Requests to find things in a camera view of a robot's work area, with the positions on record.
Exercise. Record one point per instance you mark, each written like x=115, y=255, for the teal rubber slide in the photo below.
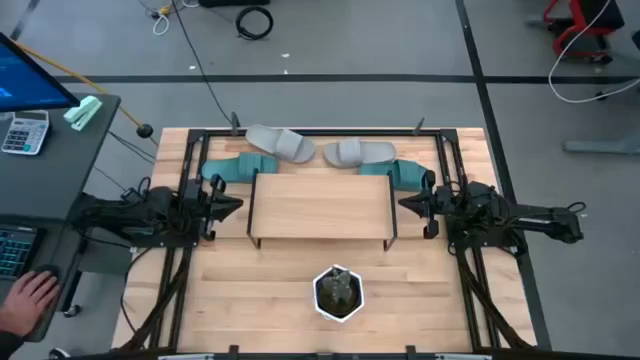
x=250, y=167
x=400, y=172

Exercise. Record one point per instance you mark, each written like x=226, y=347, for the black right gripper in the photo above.
x=435, y=205

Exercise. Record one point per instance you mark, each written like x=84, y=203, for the wooden shelf with black legs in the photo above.
x=320, y=205

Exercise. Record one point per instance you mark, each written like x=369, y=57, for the grey rubber slide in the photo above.
x=280, y=142
x=355, y=151

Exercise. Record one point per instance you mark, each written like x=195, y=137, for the black aluminium table frame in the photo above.
x=325, y=133

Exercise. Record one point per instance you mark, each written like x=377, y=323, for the red stool with black seat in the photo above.
x=600, y=15

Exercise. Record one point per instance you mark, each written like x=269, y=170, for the black computer mouse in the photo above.
x=45, y=269

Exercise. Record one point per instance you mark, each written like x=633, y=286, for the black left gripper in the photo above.
x=212, y=210

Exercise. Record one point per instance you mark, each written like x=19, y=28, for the yellow pole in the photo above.
x=75, y=76

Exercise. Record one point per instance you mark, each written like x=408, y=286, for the person's forearm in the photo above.
x=7, y=347

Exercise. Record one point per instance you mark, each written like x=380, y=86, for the black desk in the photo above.
x=50, y=180

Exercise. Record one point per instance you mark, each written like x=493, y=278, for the grey desk calculator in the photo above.
x=25, y=132

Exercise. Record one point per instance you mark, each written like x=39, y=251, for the green cactus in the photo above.
x=337, y=282

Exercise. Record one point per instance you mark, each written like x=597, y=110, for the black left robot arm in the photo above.
x=150, y=210

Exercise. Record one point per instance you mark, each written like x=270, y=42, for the black computer monitor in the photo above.
x=25, y=80

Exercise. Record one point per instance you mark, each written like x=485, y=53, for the black backlit keyboard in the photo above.
x=15, y=252

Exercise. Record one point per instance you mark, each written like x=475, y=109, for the person's hand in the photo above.
x=25, y=302

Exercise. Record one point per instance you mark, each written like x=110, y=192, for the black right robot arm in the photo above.
x=540, y=220

